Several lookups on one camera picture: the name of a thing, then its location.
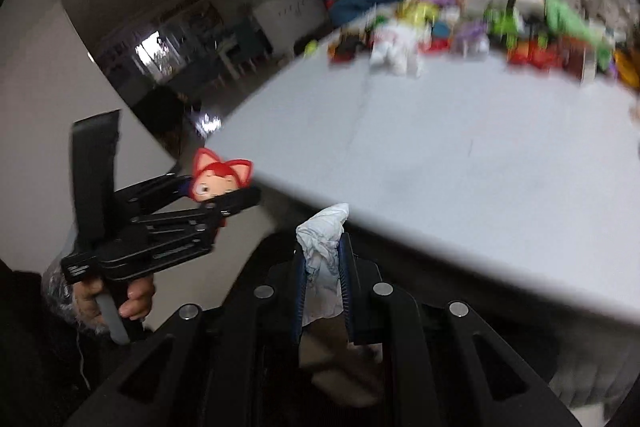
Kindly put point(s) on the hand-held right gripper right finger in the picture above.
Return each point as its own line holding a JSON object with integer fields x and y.
{"x": 346, "y": 297}

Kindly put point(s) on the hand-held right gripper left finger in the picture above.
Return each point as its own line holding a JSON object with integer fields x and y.
{"x": 299, "y": 302}

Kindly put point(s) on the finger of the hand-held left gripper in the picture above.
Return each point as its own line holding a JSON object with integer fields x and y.
{"x": 150, "y": 197}
{"x": 200, "y": 219}

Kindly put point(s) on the red fox toy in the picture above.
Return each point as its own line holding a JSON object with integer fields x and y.
{"x": 217, "y": 177}

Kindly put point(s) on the white tissue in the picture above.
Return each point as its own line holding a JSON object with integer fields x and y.
{"x": 322, "y": 247}

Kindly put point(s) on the person's left forearm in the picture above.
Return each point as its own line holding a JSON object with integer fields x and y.
{"x": 55, "y": 312}

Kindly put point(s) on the person's left hand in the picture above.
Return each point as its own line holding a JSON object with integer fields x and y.
{"x": 140, "y": 299}

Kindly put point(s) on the white board panel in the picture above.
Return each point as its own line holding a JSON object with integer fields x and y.
{"x": 290, "y": 19}

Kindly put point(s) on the red and black toy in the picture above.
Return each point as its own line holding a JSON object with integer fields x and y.
{"x": 347, "y": 48}

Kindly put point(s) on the white plush toy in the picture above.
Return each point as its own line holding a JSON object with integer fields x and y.
{"x": 395, "y": 49}

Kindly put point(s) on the blue blanket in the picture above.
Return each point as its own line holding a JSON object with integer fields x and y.
{"x": 360, "y": 4}

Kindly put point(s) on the purple plush toy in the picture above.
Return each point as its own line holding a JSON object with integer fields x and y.
{"x": 471, "y": 36}

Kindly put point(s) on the yellow foil bag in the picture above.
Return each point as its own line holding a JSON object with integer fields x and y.
{"x": 417, "y": 13}

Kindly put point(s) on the green toy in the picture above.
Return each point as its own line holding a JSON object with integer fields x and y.
{"x": 575, "y": 24}

